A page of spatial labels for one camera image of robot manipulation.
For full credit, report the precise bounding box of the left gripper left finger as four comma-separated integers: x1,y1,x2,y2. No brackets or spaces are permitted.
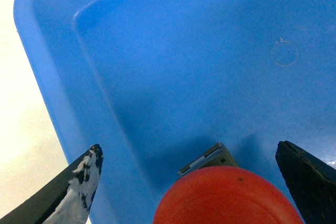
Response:
1,144,103,223

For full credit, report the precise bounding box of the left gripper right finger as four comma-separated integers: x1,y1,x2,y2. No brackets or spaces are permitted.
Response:
275,141,335,223

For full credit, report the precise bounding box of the red mushroom push button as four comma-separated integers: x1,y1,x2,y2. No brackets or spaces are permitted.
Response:
153,142,303,223

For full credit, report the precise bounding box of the blue plastic tray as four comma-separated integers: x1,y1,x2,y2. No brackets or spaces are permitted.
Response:
14,0,335,223

